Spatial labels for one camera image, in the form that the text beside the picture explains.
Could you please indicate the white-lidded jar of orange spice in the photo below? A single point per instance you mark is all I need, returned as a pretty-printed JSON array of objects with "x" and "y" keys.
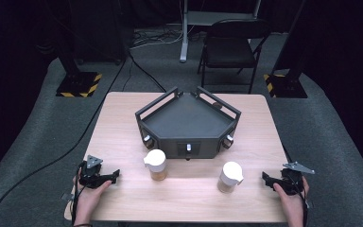
[{"x": 156, "y": 160}]

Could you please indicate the black angular tray rack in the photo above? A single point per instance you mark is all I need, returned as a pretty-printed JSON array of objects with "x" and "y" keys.
[{"x": 186, "y": 119}]

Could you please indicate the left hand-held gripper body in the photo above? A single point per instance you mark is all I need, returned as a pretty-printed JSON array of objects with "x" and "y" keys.
[{"x": 91, "y": 178}]

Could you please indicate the grey metal desk frame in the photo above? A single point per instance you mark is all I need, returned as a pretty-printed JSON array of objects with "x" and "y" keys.
[{"x": 183, "y": 38}]

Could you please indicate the grey tape marker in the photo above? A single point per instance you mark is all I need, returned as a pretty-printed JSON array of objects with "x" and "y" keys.
[
  {"x": 308, "y": 204},
  {"x": 66, "y": 197}
]

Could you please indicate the black stand with striped base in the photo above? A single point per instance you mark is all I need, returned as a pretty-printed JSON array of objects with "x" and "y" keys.
[
  {"x": 78, "y": 83},
  {"x": 285, "y": 85}
]

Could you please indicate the black folding chair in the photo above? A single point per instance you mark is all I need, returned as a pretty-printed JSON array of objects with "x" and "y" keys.
[{"x": 230, "y": 47}]

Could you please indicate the small brown disc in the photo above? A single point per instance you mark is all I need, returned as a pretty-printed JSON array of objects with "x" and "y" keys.
[{"x": 217, "y": 105}]

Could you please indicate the white-lidded jar of tan spice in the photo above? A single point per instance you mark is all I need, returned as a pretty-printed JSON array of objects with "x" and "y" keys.
[{"x": 230, "y": 176}]

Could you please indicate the person's left hand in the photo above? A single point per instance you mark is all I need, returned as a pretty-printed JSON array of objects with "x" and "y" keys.
[{"x": 88, "y": 198}]

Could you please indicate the person's right hand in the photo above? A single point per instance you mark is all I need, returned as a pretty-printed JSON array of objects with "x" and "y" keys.
[{"x": 293, "y": 205}]

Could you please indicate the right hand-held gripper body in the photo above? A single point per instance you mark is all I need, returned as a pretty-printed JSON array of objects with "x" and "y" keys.
[{"x": 291, "y": 184}]

